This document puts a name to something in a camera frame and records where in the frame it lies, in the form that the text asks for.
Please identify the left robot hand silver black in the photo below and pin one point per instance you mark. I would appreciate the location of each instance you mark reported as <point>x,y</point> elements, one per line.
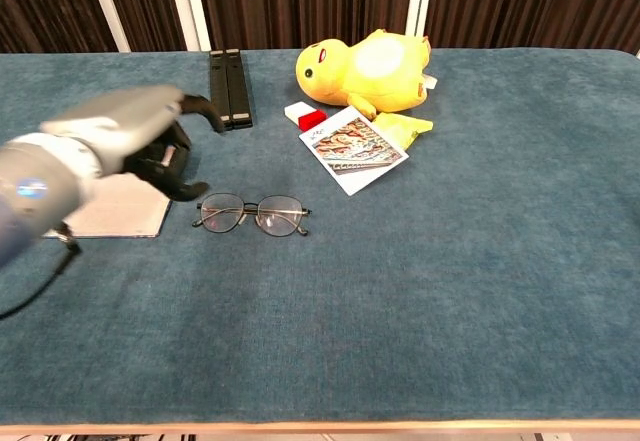
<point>125,121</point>

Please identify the blue glasses case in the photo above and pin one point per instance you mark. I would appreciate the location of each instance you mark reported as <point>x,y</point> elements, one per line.
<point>125,211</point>

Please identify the thin black-framed eyeglasses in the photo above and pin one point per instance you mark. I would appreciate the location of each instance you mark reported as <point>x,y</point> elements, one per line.
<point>255,206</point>

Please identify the left robot arm grey-blue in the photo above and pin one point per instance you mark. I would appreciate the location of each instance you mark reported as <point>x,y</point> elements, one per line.
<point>35,191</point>

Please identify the red and white eraser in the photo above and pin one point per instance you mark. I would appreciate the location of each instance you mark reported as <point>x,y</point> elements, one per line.
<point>311,118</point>

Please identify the dark brown curtain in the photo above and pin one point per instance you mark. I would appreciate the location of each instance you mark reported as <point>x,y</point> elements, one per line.
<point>310,1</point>

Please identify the illustrated card pack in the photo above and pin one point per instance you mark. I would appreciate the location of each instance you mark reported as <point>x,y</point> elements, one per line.
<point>352,153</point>

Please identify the yellow plush toy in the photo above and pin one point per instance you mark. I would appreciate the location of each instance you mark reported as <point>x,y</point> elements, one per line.
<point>370,73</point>

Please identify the yellow crumpled wrapper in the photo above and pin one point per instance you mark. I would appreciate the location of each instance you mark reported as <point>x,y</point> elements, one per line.
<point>402,128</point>

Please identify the blue table cloth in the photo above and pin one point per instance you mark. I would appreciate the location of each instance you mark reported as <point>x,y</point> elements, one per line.
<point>375,286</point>

